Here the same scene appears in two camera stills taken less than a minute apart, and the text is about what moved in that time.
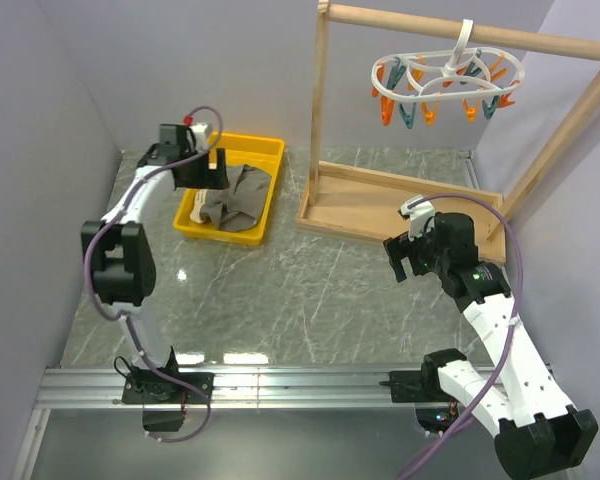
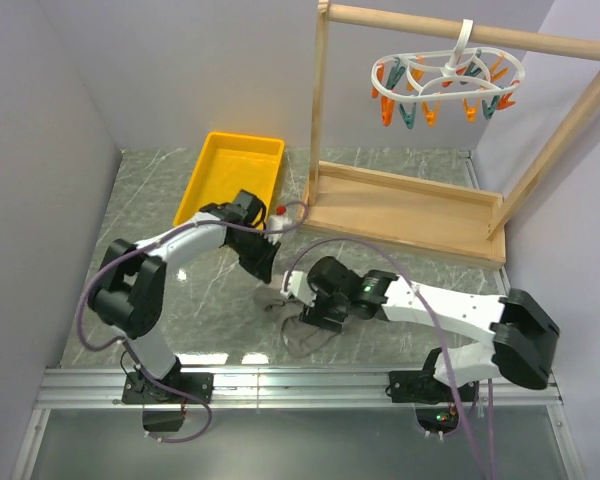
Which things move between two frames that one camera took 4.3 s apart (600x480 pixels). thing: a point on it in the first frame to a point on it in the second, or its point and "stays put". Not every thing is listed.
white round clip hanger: (457, 71) stays put
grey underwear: (239, 206) to (300, 338)
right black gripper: (398, 248) to (316, 315)
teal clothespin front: (408, 117) stays put
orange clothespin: (429, 114) stays put
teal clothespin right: (490, 110) stays put
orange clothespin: (387, 110) stays put
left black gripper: (211, 179) to (263, 265)
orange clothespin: (470, 110) stays put
